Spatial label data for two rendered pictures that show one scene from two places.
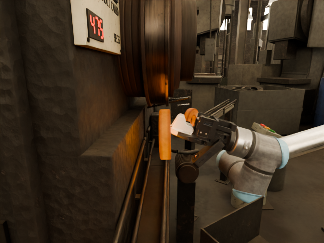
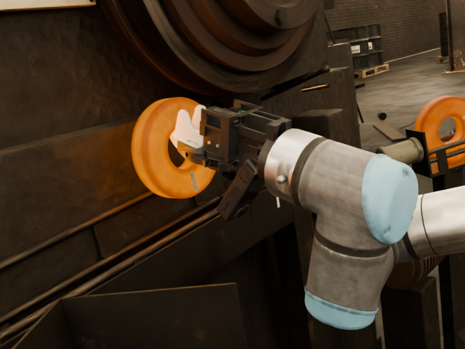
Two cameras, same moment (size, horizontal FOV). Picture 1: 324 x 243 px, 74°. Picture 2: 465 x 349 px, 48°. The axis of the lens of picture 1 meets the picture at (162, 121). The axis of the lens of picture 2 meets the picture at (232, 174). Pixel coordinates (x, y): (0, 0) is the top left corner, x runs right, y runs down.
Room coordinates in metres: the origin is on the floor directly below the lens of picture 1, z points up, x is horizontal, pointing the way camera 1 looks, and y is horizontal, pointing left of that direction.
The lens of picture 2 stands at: (0.10, -0.60, 0.96)
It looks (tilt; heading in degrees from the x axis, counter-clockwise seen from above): 13 degrees down; 42
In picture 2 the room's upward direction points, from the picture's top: 9 degrees counter-clockwise
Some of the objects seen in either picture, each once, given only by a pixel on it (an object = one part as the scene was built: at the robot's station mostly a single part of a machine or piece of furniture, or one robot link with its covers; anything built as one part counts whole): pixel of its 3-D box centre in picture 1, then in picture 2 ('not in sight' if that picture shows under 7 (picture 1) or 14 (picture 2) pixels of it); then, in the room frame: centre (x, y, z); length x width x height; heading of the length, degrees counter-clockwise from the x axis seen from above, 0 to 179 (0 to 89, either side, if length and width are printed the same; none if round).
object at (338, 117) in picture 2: (159, 135); (323, 165); (1.07, 0.01, 0.68); 0.11 x 0.08 x 0.24; 88
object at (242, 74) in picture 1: (250, 89); not in sight; (4.86, -1.98, 0.55); 1.10 x 0.53 x 1.10; 18
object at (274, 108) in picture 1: (251, 110); not in sight; (3.24, -1.37, 0.39); 1.03 x 0.83 x 0.77; 103
